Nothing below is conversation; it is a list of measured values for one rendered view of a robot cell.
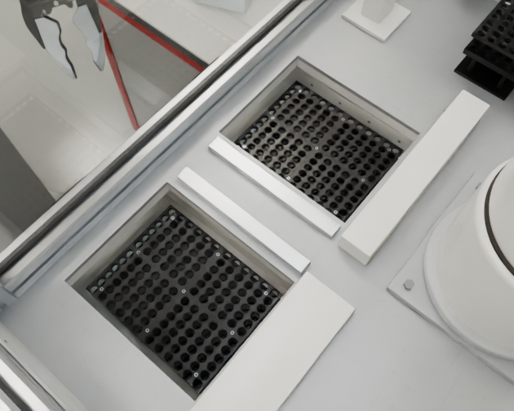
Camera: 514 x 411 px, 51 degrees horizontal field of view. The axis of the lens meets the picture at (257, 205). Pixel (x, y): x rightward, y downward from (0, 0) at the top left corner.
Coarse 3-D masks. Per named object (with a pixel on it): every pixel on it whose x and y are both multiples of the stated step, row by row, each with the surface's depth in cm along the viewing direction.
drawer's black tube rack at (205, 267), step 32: (160, 256) 80; (192, 256) 80; (224, 256) 83; (128, 288) 80; (160, 288) 78; (192, 288) 78; (224, 288) 77; (256, 288) 77; (128, 320) 78; (160, 320) 75; (192, 320) 75; (224, 320) 75; (256, 320) 75; (160, 352) 73; (192, 352) 77; (224, 352) 77; (192, 384) 72
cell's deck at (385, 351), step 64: (448, 0) 96; (320, 64) 90; (384, 64) 90; (448, 64) 90; (512, 128) 84; (192, 192) 79; (256, 192) 79; (448, 192) 79; (64, 256) 75; (256, 256) 77; (320, 256) 75; (384, 256) 75; (0, 320) 71; (64, 320) 71; (384, 320) 71; (64, 384) 67; (128, 384) 67; (320, 384) 67; (384, 384) 67; (448, 384) 67; (512, 384) 67
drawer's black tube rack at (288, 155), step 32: (320, 96) 92; (288, 128) 89; (320, 128) 89; (352, 128) 89; (288, 160) 87; (320, 160) 87; (352, 160) 87; (384, 160) 87; (320, 192) 84; (352, 192) 84
